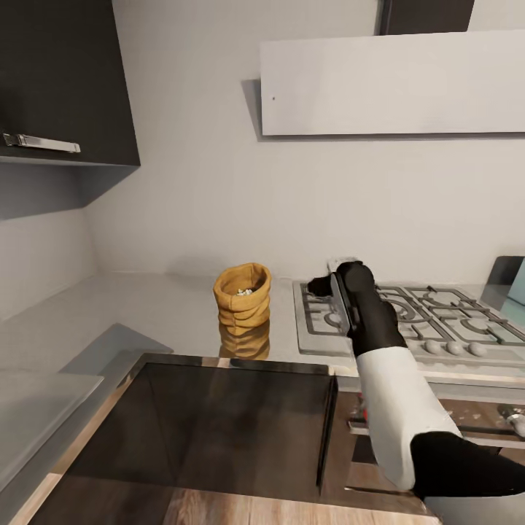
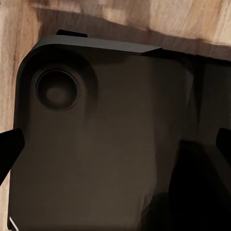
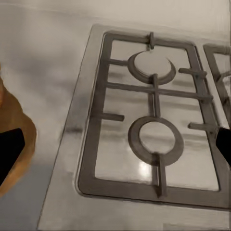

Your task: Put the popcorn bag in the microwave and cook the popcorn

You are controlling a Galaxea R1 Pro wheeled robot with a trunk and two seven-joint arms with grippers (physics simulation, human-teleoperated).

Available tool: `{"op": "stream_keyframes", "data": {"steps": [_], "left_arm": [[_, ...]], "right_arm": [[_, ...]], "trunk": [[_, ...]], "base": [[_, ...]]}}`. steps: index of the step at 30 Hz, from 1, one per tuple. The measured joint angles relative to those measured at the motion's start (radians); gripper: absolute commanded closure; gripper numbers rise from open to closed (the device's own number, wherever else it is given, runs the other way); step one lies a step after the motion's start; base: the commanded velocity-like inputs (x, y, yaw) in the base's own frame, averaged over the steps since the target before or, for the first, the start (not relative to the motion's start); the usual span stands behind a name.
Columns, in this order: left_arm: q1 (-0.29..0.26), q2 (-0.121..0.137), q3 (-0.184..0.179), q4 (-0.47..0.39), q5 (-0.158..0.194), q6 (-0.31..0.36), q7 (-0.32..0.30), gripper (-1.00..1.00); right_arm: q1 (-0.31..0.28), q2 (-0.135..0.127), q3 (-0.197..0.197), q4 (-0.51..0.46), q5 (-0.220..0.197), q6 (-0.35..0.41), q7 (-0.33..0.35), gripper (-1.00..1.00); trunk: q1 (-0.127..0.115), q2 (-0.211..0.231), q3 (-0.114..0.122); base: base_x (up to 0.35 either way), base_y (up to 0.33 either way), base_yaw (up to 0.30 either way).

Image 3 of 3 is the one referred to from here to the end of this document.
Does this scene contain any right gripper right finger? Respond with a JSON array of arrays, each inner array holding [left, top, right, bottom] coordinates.
[[216, 128, 231, 166]]

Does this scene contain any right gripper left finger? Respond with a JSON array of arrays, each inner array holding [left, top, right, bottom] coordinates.
[[0, 128, 25, 186]]

